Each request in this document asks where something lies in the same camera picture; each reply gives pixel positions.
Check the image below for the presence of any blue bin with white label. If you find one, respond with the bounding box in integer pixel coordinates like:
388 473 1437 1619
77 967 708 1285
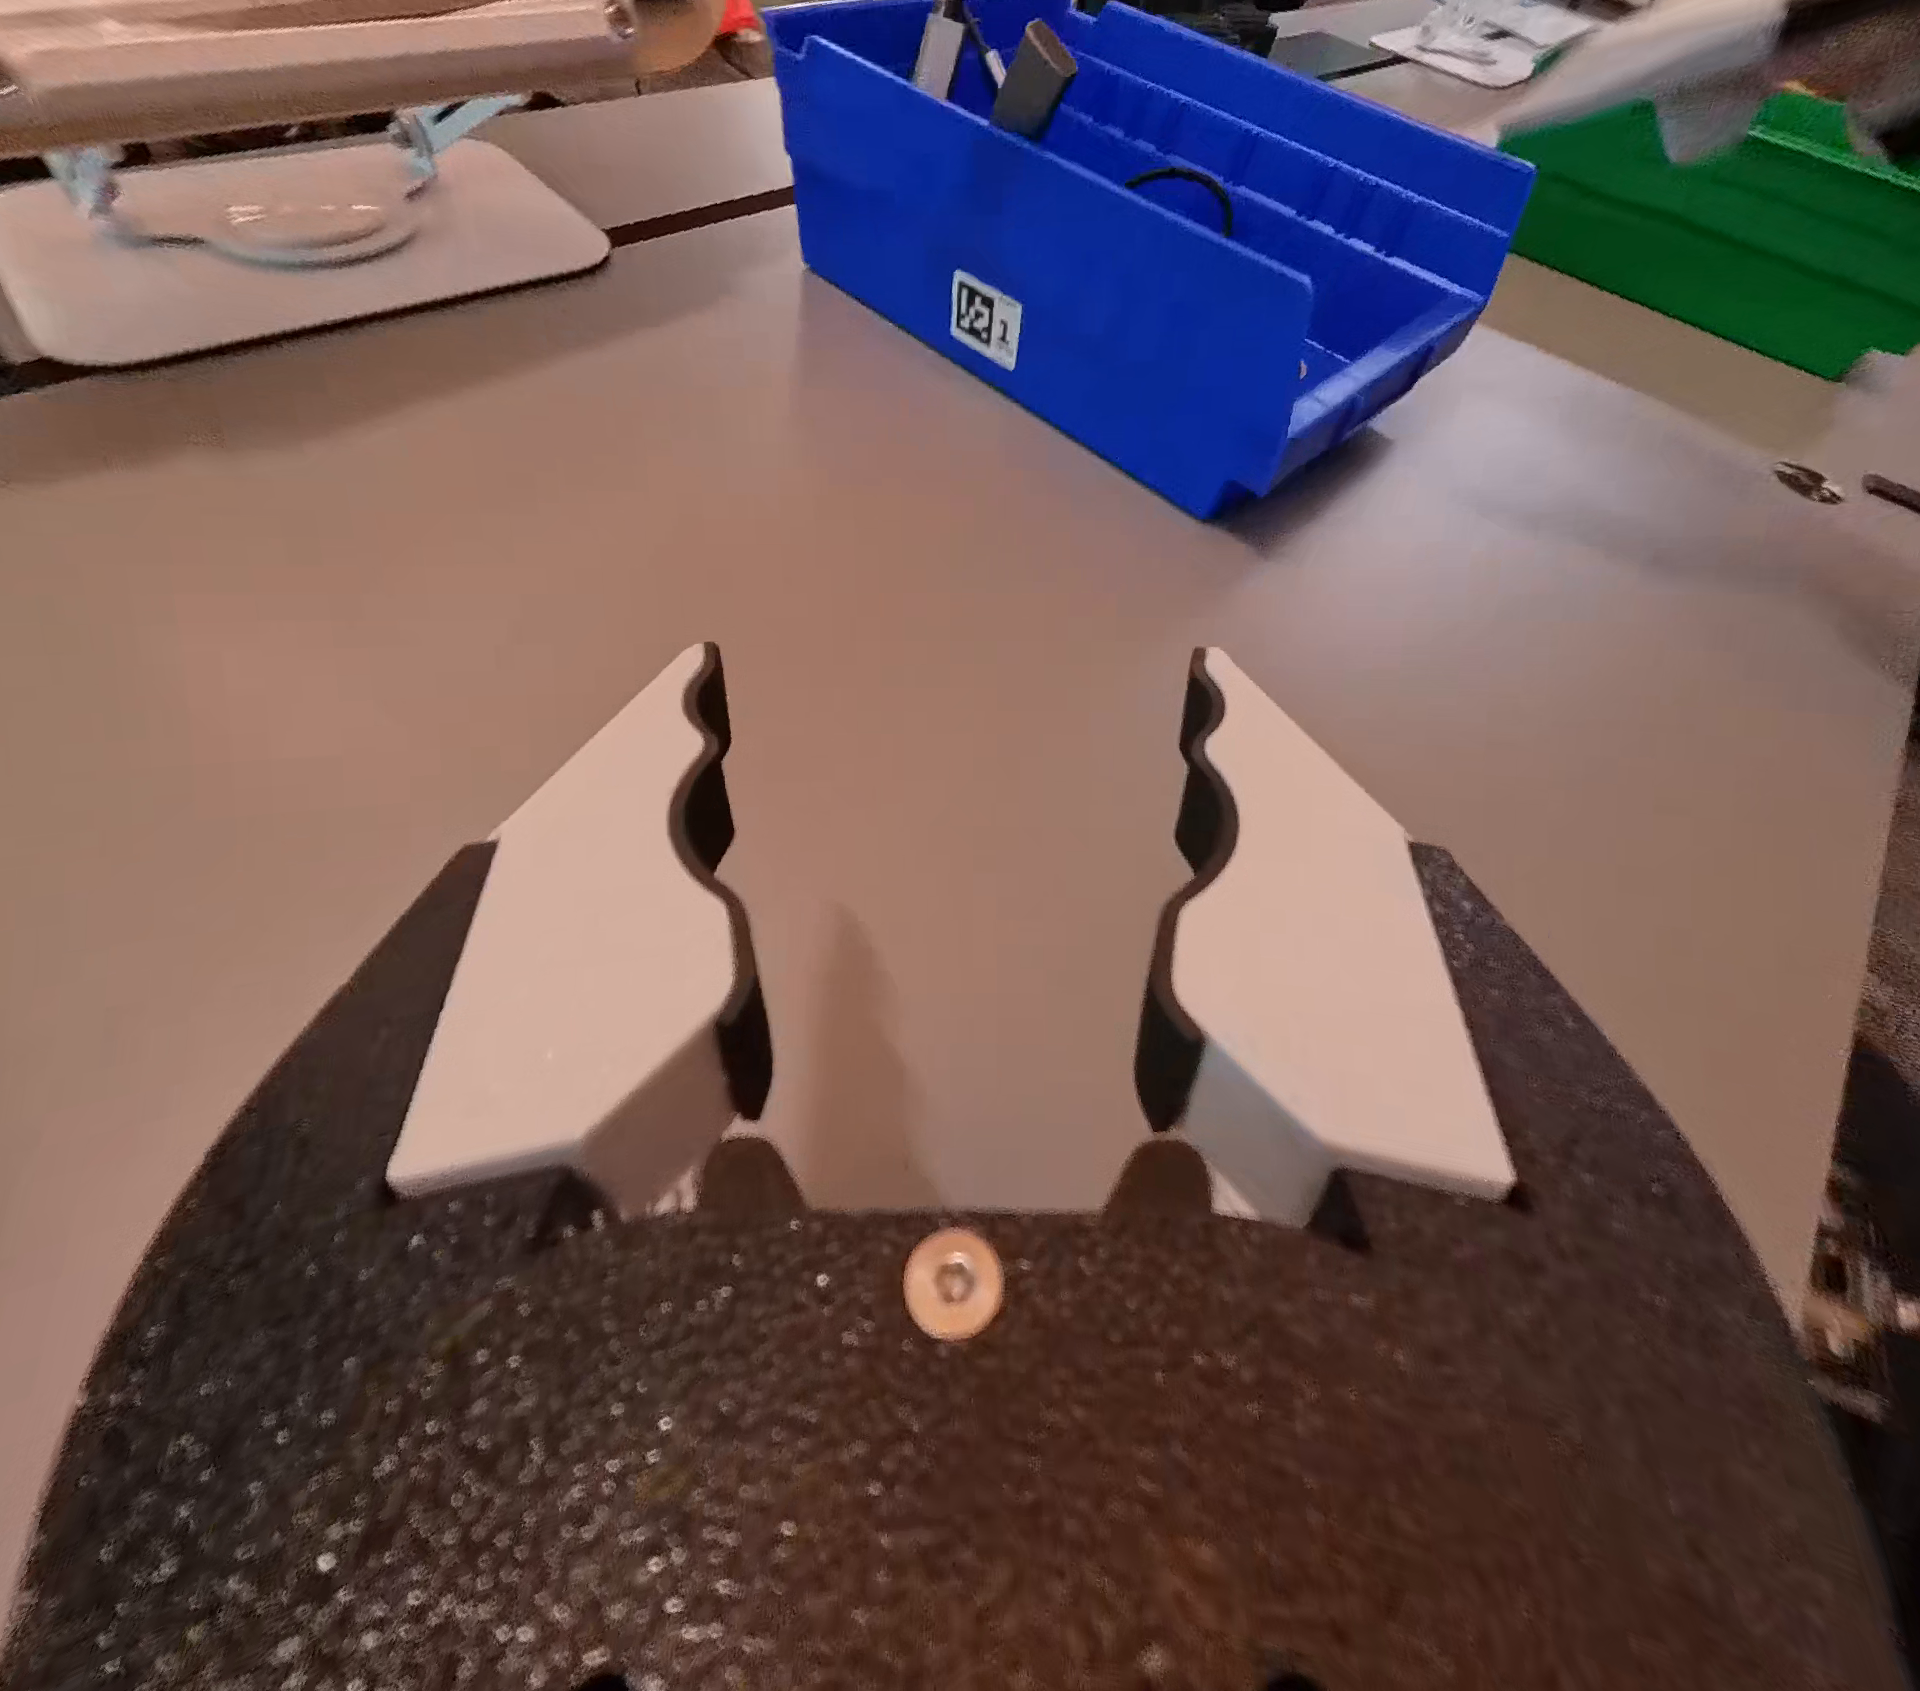
762 0 1540 523

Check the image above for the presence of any black cable with grey plug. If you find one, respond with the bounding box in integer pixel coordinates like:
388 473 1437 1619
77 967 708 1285
1124 164 1236 241

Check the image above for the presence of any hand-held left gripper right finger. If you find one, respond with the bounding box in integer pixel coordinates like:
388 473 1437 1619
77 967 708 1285
1132 645 1520 1231

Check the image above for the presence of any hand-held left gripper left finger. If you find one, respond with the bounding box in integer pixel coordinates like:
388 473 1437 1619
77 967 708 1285
383 641 777 1225

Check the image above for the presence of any dark grey USB adapter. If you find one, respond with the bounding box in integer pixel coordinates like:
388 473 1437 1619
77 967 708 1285
989 18 1080 142

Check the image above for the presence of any wooden document stand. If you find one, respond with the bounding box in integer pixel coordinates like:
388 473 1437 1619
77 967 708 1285
0 0 732 369

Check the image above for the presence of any green plastic bin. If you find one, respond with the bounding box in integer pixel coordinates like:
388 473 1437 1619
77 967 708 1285
1504 86 1920 381

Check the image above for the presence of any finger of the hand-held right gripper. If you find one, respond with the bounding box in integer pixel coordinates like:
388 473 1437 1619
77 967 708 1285
1496 0 1805 164

